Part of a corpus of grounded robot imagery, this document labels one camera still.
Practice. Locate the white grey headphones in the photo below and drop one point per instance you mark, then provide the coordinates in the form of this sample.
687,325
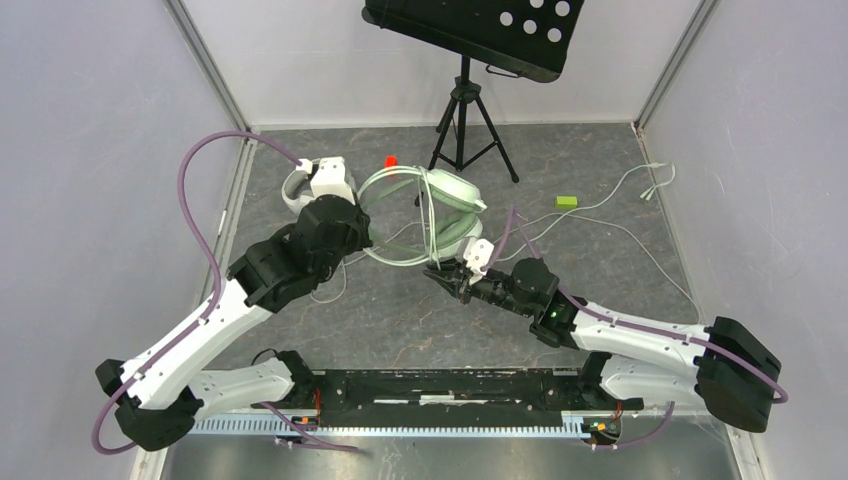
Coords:
296,190

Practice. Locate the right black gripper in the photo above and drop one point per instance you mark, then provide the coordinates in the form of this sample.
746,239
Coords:
453,268

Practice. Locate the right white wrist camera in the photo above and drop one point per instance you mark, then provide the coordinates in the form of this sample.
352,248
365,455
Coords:
477,255

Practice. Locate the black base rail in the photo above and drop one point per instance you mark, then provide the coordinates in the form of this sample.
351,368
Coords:
430,398

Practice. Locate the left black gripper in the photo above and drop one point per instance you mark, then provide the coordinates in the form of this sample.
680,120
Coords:
363,236

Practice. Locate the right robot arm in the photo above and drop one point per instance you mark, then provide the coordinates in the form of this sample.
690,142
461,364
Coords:
722,367

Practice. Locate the green headphones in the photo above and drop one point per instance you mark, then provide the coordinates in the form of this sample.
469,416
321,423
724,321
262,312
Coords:
449,210

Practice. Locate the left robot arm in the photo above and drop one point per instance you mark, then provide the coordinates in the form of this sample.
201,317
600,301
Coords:
159,395

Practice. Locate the green small block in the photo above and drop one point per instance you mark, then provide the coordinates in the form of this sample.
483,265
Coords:
566,202

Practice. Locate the black music stand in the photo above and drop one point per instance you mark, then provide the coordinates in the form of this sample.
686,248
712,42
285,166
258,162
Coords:
514,39

